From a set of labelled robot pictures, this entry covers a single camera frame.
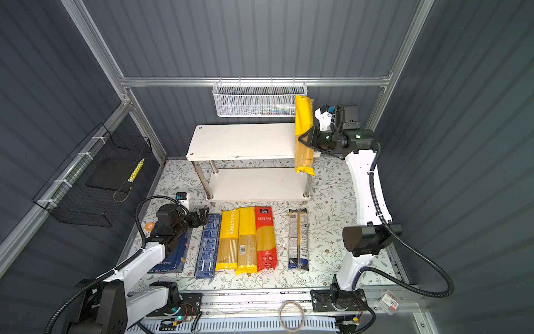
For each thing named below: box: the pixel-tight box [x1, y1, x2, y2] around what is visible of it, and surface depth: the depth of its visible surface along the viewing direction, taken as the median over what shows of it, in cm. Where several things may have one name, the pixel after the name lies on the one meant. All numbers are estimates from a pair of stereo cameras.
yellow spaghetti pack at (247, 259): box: [235, 206, 258, 275], surface depth 88 cm
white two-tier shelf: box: [186, 122, 322, 202], surface depth 86 cm
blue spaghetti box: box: [194, 213, 222, 280], surface depth 85 cm
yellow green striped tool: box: [127, 157, 146, 183], surface depth 79 cm
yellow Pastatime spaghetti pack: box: [215, 208, 240, 271], surface depth 88 cm
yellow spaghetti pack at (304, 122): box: [294, 94, 316, 177], surface depth 74 cm
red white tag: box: [378, 289, 401, 316], surface depth 74 cm
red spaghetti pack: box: [255, 205, 278, 273], surface depth 88 cm
